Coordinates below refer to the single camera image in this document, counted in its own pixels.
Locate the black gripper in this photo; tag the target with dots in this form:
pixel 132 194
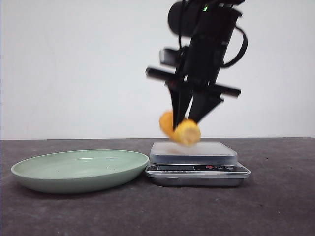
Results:
pixel 195 78

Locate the yellow corn cob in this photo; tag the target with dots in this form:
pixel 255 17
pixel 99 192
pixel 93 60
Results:
pixel 186 133

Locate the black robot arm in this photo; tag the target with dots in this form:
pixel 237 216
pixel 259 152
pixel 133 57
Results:
pixel 209 24

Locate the silver digital kitchen scale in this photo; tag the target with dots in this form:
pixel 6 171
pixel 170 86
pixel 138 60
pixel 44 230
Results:
pixel 202 164

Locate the green round plate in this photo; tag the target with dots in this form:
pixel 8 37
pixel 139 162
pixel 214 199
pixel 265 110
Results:
pixel 79 171

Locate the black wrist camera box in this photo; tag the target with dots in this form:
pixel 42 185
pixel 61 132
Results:
pixel 170 57

